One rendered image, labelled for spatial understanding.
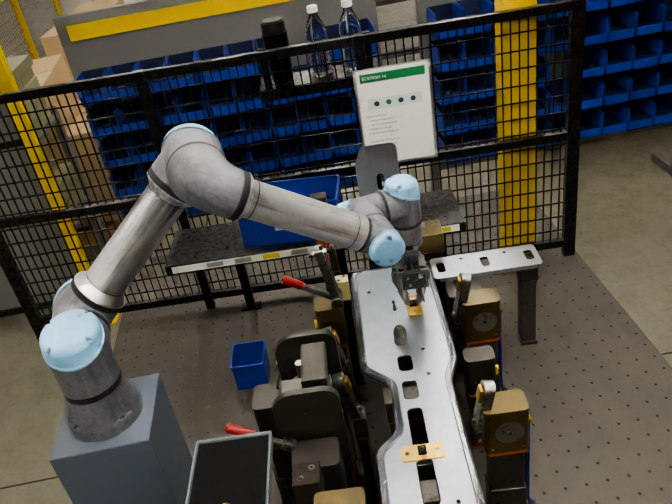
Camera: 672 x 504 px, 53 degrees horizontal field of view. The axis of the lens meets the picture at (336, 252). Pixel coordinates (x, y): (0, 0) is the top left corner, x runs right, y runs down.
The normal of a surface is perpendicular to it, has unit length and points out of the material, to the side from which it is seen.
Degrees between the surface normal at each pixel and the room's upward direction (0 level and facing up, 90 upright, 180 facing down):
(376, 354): 0
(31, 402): 0
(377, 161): 90
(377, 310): 0
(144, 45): 90
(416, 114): 90
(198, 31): 90
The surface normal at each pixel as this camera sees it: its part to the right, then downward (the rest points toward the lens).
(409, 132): 0.04, 0.53
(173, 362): -0.15, -0.83
